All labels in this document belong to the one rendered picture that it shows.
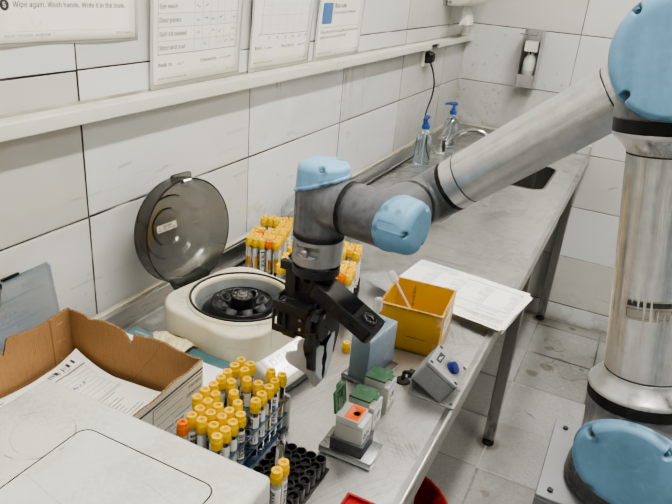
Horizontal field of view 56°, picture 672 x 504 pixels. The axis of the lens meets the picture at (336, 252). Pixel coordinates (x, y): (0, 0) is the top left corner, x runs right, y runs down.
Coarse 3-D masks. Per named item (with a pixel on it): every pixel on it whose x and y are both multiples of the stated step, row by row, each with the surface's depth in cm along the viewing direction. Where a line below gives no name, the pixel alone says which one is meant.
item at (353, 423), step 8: (344, 408) 101; (352, 408) 101; (360, 408) 101; (336, 416) 99; (344, 416) 99; (352, 416) 99; (360, 416) 99; (368, 416) 100; (336, 424) 100; (344, 424) 99; (352, 424) 98; (360, 424) 98; (368, 424) 100; (336, 432) 100; (344, 432) 99; (352, 432) 99; (360, 432) 98; (368, 432) 101; (352, 440) 99; (360, 440) 99
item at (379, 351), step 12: (384, 324) 121; (396, 324) 122; (384, 336) 119; (360, 348) 116; (372, 348) 116; (384, 348) 121; (360, 360) 117; (372, 360) 118; (384, 360) 122; (348, 372) 120; (360, 372) 118
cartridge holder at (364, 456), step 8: (328, 432) 105; (328, 440) 103; (336, 440) 100; (344, 440) 100; (368, 440) 101; (320, 448) 102; (328, 448) 101; (336, 448) 101; (344, 448) 100; (352, 448) 99; (360, 448) 98; (368, 448) 102; (376, 448) 102; (336, 456) 101; (344, 456) 100; (352, 456) 100; (360, 456) 99; (368, 456) 100; (376, 456) 101; (360, 464) 99; (368, 464) 99
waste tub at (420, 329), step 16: (416, 288) 140; (432, 288) 138; (448, 288) 137; (384, 304) 129; (400, 304) 142; (416, 304) 141; (432, 304) 139; (448, 304) 130; (400, 320) 129; (416, 320) 128; (432, 320) 126; (448, 320) 134; (400, 336) 130; (416, 336) 129; (432, 336) 128; (416, 352) 130
